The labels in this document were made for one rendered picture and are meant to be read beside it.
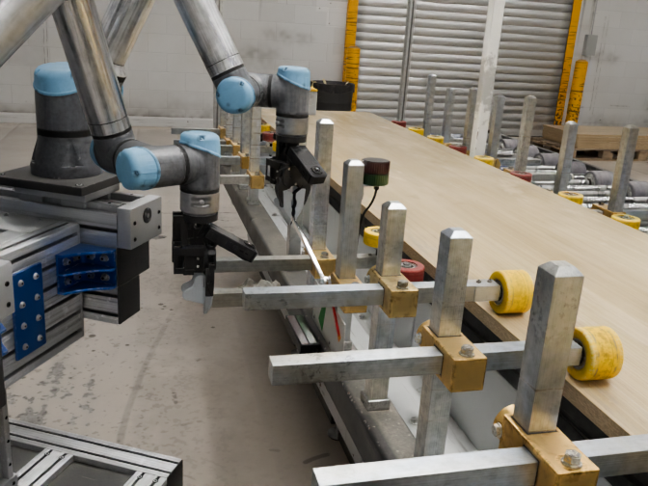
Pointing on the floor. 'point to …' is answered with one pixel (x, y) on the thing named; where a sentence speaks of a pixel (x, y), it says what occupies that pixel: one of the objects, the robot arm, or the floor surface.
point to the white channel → (487, 76)
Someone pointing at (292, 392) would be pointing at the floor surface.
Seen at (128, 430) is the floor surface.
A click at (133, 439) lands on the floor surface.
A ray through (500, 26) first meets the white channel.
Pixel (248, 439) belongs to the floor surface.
